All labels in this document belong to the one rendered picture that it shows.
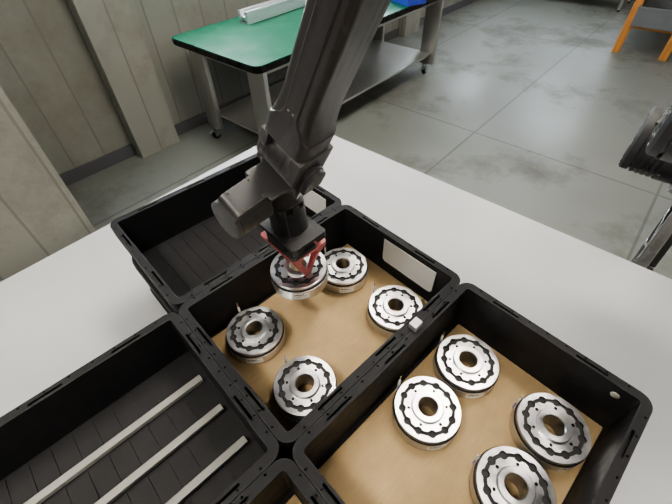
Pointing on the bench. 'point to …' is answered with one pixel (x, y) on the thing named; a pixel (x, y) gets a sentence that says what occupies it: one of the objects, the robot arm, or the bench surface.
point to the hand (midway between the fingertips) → (298, 262)
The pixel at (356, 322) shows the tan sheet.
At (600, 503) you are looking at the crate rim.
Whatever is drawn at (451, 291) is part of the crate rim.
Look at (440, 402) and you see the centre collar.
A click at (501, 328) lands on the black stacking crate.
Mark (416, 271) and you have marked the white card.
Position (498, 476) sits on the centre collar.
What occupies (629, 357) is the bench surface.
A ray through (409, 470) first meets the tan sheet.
